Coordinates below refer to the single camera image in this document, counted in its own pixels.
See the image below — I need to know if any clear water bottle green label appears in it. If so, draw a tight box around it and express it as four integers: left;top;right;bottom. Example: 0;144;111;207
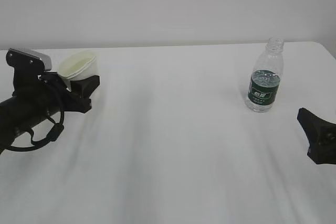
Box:
246;37;284;113

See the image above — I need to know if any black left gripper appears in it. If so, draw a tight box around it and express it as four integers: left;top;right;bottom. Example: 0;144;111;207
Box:
36;72;100;115

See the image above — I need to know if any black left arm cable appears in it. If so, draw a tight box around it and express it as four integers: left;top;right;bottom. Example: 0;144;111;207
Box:
0;79;65;152

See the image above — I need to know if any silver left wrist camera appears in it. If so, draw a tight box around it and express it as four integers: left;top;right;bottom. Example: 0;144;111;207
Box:
6;48;52;97

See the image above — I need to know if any white paper cup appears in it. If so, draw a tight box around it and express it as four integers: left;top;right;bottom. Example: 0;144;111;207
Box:
57;50;98;90

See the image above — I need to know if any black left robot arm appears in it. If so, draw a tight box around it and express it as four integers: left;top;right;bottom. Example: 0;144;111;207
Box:
1;72;100;152

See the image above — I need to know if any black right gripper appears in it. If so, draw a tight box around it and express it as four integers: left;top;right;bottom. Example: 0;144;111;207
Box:
297;108;335;165

